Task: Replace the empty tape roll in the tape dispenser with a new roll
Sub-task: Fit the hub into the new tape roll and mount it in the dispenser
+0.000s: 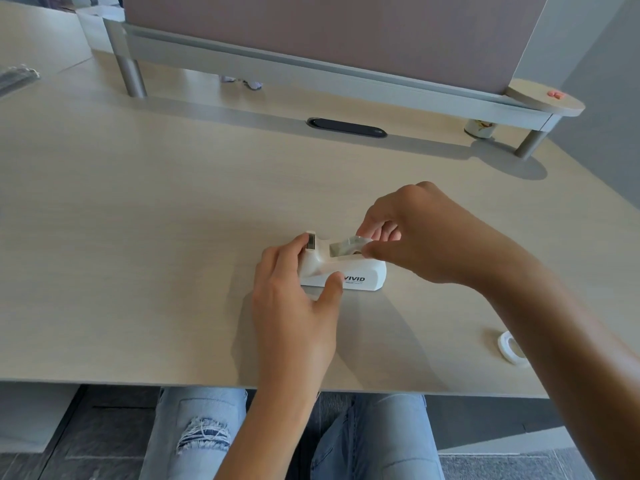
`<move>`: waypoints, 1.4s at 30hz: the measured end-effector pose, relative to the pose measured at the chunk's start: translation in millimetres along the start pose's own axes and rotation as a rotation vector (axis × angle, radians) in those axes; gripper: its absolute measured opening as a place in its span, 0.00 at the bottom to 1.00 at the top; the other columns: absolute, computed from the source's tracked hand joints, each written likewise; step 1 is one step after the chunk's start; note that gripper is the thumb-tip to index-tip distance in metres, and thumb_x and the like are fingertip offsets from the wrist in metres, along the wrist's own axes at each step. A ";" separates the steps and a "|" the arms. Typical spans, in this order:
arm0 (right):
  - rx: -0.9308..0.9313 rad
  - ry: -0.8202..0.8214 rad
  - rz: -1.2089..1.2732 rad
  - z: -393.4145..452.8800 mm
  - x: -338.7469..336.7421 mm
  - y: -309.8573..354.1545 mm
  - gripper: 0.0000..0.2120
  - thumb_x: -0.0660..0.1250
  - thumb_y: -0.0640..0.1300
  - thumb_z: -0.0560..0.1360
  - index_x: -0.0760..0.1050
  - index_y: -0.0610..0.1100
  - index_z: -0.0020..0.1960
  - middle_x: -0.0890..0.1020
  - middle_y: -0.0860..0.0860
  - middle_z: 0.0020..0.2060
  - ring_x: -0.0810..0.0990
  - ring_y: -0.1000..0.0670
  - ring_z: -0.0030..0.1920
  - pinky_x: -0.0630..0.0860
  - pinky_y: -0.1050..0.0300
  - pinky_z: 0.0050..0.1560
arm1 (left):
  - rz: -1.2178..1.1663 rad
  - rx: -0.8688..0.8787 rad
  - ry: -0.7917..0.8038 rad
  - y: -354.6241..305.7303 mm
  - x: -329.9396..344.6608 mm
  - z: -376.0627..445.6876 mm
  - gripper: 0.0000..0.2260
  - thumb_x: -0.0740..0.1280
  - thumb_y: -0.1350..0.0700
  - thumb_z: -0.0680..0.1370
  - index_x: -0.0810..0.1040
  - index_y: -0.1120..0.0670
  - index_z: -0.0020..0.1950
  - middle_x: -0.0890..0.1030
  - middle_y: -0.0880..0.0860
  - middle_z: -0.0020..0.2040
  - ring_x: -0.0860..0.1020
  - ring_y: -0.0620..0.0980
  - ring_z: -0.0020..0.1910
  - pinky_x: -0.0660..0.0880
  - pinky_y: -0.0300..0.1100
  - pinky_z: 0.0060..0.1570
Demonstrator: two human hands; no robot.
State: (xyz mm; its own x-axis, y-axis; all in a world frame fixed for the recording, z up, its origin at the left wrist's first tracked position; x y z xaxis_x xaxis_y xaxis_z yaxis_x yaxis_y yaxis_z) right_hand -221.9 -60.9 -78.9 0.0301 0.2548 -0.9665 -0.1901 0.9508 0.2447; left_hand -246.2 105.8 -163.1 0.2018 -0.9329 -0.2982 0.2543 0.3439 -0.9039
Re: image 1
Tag clear plastic bag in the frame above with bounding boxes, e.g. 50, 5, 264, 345
0, 66, 41, 98

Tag person's right forearm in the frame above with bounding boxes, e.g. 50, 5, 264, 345
479, 245, 640, 480

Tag person's jeans leg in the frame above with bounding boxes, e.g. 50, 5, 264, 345
310, 393, 446, 480
139, 387, 249, 480

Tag grey under-desk cabinet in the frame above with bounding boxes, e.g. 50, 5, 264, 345
0, 383, 82, 454

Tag clear tape roll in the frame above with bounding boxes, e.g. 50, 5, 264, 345
328, 235, 374, 258

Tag person's right hand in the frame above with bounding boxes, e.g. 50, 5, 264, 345
355, 181, 522, 296

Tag white tape dispenser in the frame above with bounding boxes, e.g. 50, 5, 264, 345
297, 231, 388, 292

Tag small white printed cup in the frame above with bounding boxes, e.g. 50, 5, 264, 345
463, 119, 499, 140

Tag mauve desk partition panel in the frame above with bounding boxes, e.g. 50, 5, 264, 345
122, 0, 549, 95

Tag person's left jeans leg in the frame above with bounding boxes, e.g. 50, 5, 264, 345
139, 387, 249, 480

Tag person's left hand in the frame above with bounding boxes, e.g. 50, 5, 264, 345
251, 233, 345, 391

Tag person's left forearm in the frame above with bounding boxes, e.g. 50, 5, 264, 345
214, 381, 322, 480

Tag black oval cable grommet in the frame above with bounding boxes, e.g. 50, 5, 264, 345
306, 117, 389, 139

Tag person's right jeans leg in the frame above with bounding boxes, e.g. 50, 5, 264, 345
310, 393, 446, 480

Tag grey metal partition frame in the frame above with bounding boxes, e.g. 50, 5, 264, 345
102, 17, 563, 160

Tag white tape roll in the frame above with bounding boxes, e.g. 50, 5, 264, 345
497, 331, 531, 368

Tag round wooden shelf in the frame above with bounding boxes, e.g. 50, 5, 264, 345
504, 78, 586, 118

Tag small pale object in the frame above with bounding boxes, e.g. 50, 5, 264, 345
220, 75, 264, 91

